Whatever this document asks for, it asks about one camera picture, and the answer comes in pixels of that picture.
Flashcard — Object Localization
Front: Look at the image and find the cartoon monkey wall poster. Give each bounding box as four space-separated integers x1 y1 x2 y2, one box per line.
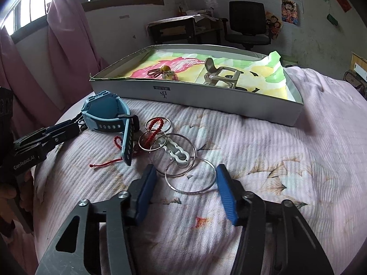
265 11 283 39

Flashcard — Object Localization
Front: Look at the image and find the green plastic stool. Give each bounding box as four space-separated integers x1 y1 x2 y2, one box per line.
280 54 299 67

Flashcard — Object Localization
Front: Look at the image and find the black wire basket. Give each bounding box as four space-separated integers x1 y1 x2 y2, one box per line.
342 70 367 100

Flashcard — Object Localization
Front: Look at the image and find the dark wooden desk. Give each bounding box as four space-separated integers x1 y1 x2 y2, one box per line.
147 14 223 46

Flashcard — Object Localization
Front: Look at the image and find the black office chair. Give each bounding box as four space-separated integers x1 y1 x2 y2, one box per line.
221 1 273 50

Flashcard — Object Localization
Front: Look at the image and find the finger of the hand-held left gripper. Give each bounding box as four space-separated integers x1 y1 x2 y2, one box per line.
14 114 85 147
17 125 83 157

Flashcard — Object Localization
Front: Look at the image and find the medium metal ring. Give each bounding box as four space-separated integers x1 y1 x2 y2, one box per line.
138 130 167 152

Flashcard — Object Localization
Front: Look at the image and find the white carabiner clasp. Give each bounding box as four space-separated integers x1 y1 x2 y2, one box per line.
163 137 190 167

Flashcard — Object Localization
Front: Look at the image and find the small metal ring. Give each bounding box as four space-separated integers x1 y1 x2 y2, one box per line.
145 116 172 134

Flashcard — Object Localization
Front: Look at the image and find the brown cardboard box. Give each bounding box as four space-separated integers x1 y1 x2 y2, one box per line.
350 52 367 82

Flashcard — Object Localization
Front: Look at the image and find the red paper sheet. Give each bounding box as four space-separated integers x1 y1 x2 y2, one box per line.
333 0 352 12

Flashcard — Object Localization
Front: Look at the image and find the pink curtain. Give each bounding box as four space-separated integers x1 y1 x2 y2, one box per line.
0 0 106 127

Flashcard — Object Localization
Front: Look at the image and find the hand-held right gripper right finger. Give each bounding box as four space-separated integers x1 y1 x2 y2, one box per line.
216 164 336 275

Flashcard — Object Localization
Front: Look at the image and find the large metal ring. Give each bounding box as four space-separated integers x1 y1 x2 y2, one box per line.
165 157 217 193
149 133 197 177

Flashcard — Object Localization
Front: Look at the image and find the cartoon boy wall poster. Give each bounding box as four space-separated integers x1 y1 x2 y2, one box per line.
281 0 299 26

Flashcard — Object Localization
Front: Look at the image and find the blue smart watch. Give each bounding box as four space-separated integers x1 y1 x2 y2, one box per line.
81 91 141 166

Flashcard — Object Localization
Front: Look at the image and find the red beaded cord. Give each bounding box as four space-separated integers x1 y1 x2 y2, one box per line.
89 117 165 168

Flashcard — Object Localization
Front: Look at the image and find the colourful cartoon cloth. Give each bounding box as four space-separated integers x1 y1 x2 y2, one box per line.
119 49 289 101

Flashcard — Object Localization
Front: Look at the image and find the person's left hand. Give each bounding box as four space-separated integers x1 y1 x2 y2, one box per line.
0 170 35 204

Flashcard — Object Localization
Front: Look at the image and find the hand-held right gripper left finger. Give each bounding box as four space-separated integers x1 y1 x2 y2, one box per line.
34 164 158 275

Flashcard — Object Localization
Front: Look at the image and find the white cardboard box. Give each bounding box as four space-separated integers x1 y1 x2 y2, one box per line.
89 44 304 127

